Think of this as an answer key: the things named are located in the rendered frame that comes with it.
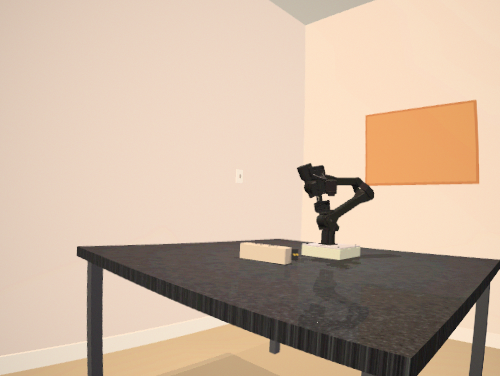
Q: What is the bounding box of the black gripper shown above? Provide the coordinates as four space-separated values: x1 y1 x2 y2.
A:
307 165 331 214

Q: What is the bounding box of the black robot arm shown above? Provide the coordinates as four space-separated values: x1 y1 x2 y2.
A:
297 163 374 245

